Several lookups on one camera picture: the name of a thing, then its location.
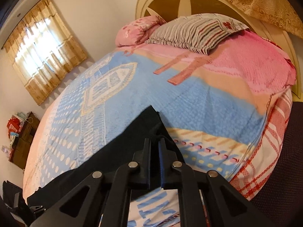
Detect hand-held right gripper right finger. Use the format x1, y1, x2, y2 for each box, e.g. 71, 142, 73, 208
158, 138, 276, 227

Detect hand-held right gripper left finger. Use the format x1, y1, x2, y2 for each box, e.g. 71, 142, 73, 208
30, 138, 152, 227

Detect black pants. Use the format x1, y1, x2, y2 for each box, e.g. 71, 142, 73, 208
27, 106, 185, 214

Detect bed with dotted bedspread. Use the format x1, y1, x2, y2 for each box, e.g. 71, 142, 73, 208
22, 30, 296, 227

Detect red plaid bed sheet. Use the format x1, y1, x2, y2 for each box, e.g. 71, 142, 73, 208
230, 90, 294, 199

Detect brown wooden desk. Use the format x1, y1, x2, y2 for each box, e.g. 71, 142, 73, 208
11, 111, 41, 169

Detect striped pillow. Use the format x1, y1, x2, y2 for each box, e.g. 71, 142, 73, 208
144, 13, 250, 56

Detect pink floral pillow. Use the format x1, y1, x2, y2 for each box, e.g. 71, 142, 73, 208
115, 15, 166, 48

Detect red gift bag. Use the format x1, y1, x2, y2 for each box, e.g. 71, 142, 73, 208
6, 115, 23, 133

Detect beige patterned window curtain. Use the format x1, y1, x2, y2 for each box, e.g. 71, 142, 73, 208
3, 0, 89, 106
131, 0, 303, 39

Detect dark curtain rod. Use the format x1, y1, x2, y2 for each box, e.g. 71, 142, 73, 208
1, 0, 51, 50

